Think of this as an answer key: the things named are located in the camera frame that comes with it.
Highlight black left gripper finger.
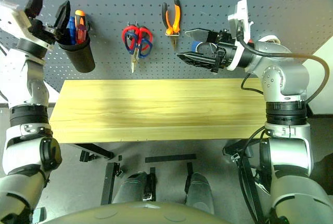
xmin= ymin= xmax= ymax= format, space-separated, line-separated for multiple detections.
xmin=55 ymin=0 xmax=71 ymax=36
xmin=24 ymin=0 xmax=44 ymax=19

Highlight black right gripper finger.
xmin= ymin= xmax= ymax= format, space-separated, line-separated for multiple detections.
xmin=185 ymin=28 xmax=209 ymax=43
xmin=176 ymin=51 xmax=217 ymax=69

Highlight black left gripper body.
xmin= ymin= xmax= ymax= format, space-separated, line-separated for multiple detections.
xmin=25 ymin=17 xmax=60 ymax=45

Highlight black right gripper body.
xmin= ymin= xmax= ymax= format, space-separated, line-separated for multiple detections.
xmin=207 ymin=29 xmax=239 ymax=74

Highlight blue tape roll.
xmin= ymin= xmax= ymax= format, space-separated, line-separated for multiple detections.
xmin=191 ymin=41 xmax=216 ymax=56

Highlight blue handled screwdriver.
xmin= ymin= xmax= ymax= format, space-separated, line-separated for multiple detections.
xmin=66 ymin=16 xmax=76 ymax=46

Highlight orange and black pliers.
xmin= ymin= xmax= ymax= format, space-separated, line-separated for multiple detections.
xmin=161 ymin=0 xmax=182 ymax=51

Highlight blue and black scissors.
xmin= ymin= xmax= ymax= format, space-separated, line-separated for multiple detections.
xmin=124 ymin=32 xmax=153 ymax=74

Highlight orange and black screwdriver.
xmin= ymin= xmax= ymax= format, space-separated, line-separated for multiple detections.
xmin=74 ymin=9 xmax=87 ymax=45

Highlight grey perforated pegboard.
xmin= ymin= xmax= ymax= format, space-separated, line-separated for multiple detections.
xmin=0 ymin=0 xmax=333 ymax=97

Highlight black plastic cup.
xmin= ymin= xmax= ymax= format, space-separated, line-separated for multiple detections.
xmin=56 ymin=35 xmax=96 ymax=73

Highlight white tape roll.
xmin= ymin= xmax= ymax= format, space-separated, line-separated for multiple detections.
xmin=257 ymin=34 xmax=280 ymax=45

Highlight black table brace bar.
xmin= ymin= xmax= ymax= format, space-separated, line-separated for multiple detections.
xmin=223 ymin=138 xmax=261 ymax=162
xmin=74 ymin=142 xmax=114 ymax=162

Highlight black floor tape strip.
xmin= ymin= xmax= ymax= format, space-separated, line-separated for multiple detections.
xmin=145 ymin=153 xmax=196 ymax=164

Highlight grey rounded robot leg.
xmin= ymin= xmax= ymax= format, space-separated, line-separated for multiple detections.
xmin=186 ymin=172 xmax=215 ymax=214
xmin=113 ymin=172 xmax=149 ymax=204

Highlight dark olive robot torso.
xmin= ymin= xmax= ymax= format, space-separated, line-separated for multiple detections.
xmin=33 ymin=201 xmax=235 ymax=224

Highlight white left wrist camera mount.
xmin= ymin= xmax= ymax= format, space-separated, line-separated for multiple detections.
xmin=0 ymin=0 xmax=55 ymax=50

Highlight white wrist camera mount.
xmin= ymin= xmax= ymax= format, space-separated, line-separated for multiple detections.
xmin=226 ymin=0 xmax=254 ymax=72
xmin=0 ymin=0 xmax=55 ymax=50

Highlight red handled screwdriver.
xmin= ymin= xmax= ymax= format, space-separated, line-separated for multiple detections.
xmin=76 ymin=24 xmax=88 ymax=45

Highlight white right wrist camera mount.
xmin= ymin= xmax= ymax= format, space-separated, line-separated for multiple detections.
xmin=226 ymin=0 xmax=254 ymax=72

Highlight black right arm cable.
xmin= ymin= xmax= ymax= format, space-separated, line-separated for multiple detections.
xmin=235 ymin=23 xmax=330 ymax=104

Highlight red handled scissors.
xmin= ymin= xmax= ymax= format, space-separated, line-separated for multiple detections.
xmin=121 ymin=25 xmax=154 ymax=74

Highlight black table leg post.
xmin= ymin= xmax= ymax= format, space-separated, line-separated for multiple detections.
xmin=100 ymin=162 xmax=123 ymax=205
xmin=235 ymin=153 xmax=261 ymax=224

